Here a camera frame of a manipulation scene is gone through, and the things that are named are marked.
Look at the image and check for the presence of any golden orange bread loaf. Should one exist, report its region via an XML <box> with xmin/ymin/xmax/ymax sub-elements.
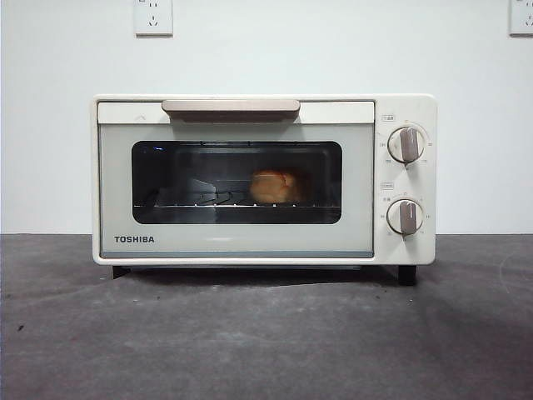
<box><xmin>248</xmin><ymin>167</ymin><xmax>311</xmax><ymax>204</ymax></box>

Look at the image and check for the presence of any cream Toshiba toaster oven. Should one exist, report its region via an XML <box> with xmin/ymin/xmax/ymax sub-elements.
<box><xmin>91</xmin><ymin>92</ymin><xmax>439</xmax><ymax>287</ymax></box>

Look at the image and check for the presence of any cream oven dial knob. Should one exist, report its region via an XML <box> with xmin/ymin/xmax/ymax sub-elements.
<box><xmin>386</xmin><ymin>126</ymin><xmax>427</xmax><ymax>164</ymax></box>
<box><xmin>386</xmin><ymin>197</ymin><xmax>426</xmax><ymax>238</ymax></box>

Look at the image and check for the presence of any metal wire oven rack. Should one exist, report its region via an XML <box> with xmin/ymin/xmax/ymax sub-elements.
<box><xmin>133</xmin><ymin>192</ymin><xmax>341</xmax><ymax>209</ymax></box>

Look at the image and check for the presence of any white wall socket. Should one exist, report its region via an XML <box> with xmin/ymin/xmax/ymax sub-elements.
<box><xmin>508</xmin><ymin>0</ymin><xmax>533</xmax><ymax>37</ymax></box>
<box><xmin>132</xmin><ymin>0</ymin><xmax>174</xmax><ymax>37</ymax></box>

